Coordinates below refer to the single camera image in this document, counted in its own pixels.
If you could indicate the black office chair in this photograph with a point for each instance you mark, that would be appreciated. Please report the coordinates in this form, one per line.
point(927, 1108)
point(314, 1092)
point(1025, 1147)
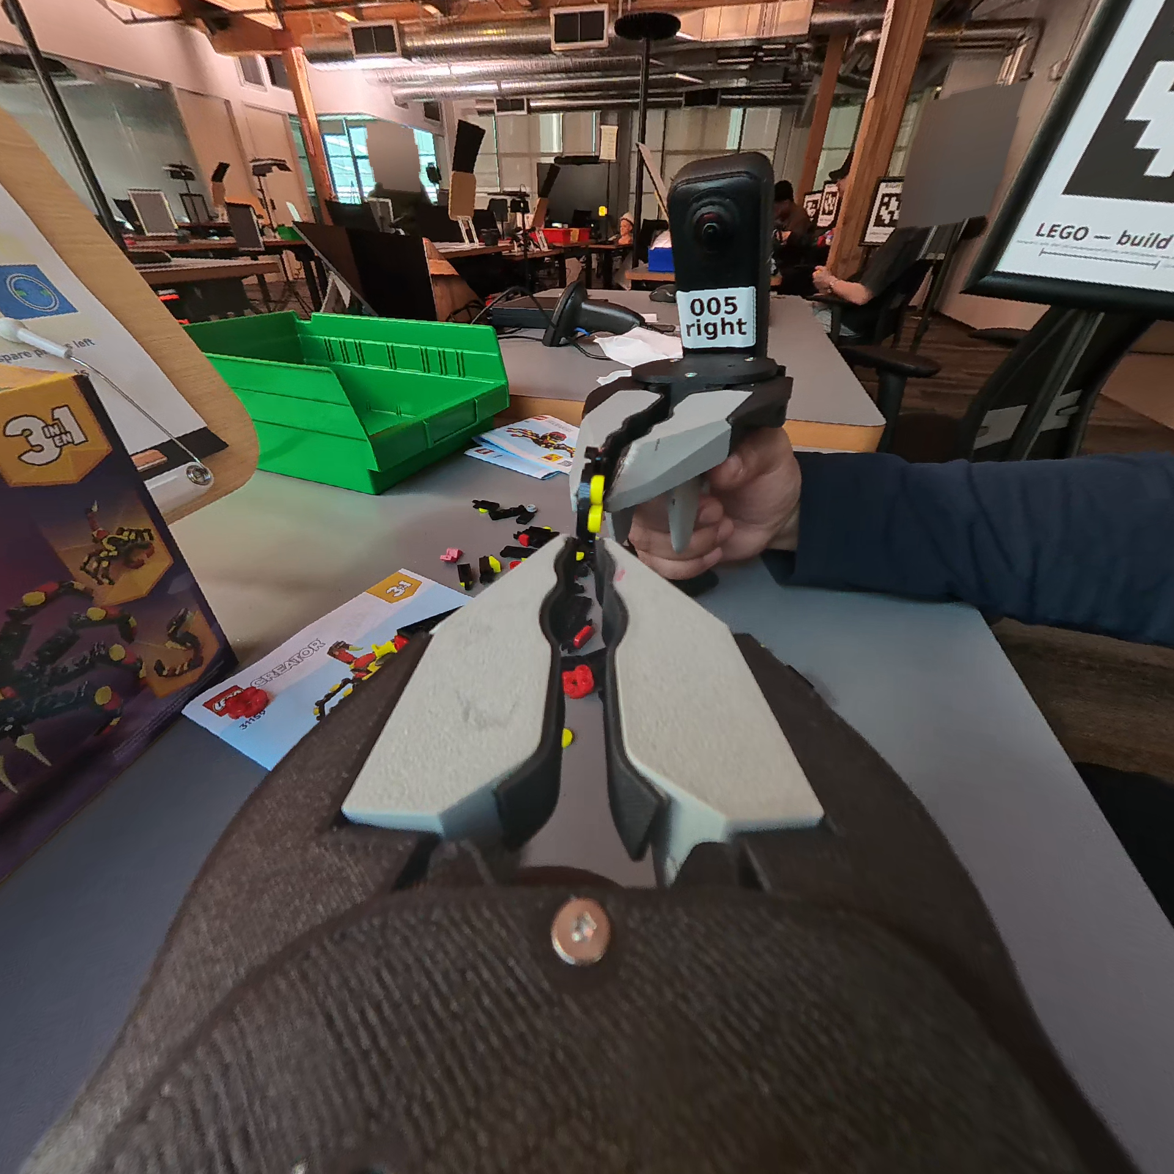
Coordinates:
point(903, 366)

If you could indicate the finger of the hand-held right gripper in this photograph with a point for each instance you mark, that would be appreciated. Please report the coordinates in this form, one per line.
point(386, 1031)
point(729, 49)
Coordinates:
point(668, 440)
point(580, 483)

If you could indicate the black disc-topped pole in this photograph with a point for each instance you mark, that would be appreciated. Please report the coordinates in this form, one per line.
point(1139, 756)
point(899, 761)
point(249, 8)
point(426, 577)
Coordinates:
point(646, 25)

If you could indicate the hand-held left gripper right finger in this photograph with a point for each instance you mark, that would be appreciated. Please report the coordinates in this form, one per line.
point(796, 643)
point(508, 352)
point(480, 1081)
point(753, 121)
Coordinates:
point(705, 725)

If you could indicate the white crumpled paper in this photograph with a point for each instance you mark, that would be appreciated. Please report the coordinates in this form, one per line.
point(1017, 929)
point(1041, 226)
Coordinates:
point(633, 354)

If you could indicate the red round lego piece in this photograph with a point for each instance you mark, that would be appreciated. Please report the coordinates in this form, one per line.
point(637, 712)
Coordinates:
point(246, 704)

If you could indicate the person's right hand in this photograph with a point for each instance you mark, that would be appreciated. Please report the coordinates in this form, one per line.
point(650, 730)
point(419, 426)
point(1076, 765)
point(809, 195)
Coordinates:
point(751, 505)

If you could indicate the lego pieces pile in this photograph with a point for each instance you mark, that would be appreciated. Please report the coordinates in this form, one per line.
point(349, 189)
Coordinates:
point(578, 680)

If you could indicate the purple cardboard lego box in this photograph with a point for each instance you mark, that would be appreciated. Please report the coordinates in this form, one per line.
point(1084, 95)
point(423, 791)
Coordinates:
point(90, 643)

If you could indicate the black barcode scanner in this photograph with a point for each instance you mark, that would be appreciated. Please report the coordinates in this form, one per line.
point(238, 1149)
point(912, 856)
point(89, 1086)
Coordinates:
point(587, 317)

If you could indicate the small instruction booklet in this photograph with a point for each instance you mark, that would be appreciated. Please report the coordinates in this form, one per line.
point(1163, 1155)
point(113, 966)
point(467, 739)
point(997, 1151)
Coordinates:
point(522, 450)

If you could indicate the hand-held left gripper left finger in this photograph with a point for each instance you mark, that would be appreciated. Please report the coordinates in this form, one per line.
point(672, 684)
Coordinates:
point(458, 715)

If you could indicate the person's right forearm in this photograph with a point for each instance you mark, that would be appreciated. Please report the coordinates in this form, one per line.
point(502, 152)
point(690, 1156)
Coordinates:
point(962, 542)

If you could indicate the large framed task sign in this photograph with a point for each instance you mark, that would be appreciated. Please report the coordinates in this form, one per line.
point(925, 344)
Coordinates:
point(1100, 138)

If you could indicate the thin black pole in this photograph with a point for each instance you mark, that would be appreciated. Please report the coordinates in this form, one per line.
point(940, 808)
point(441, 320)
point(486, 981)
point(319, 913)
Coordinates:
point(68, 119)

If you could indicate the scorpion cover instruction booklet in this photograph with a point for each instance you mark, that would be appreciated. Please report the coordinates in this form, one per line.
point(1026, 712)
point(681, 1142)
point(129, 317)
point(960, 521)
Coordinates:
point(303, 660)

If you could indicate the green plastic bin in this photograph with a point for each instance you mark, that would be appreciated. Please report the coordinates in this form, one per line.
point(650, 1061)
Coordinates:
point(366, 403)

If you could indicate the black yellow lego leg assembly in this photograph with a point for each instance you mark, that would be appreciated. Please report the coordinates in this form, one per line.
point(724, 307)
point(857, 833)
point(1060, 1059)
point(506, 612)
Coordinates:
point(596, 486)

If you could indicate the instruction sheet on wooden board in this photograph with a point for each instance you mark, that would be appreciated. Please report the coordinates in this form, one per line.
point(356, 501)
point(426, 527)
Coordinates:
point(183, 366)

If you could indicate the black sign stand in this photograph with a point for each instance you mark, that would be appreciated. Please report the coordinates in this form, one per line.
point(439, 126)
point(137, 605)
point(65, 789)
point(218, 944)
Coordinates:
point(1036, 385)

